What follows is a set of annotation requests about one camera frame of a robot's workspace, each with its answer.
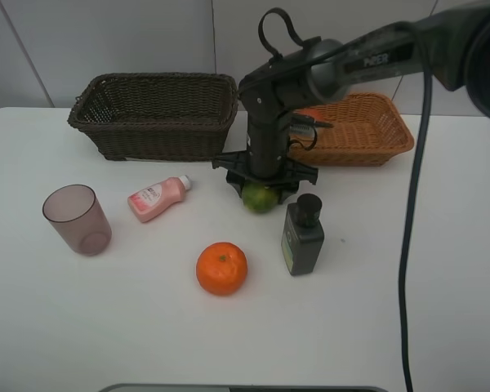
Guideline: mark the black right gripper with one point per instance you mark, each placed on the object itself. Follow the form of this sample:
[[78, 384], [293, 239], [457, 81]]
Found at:
[[265, 159]]

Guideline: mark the green round fruit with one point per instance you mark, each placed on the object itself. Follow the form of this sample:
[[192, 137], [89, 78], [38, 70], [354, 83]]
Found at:
[[259, 198]]

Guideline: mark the dark green pump bottle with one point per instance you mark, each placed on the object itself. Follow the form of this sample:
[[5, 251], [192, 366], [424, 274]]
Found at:
[[303, 235]]

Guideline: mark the orange tangerine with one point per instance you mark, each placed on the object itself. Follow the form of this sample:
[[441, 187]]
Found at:
[[221, 269]]

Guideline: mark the translucent purple plastic cup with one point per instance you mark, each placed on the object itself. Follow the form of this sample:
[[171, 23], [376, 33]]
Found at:
[[74, 211]]

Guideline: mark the red yellow peach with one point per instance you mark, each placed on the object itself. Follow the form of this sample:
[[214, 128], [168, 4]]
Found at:
[[311, 112]]

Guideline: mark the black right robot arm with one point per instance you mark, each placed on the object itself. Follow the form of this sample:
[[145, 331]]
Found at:
[[452, 47]]

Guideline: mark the pink lotion bottle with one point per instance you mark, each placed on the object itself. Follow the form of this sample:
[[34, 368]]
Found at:
[[153, 200]]

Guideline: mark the light orange wicker basket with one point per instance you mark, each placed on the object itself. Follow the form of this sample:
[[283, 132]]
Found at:
[[367, 131]]

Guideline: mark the dark brown wicker basket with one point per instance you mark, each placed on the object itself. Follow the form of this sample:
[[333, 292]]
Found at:
[[179, 117]]

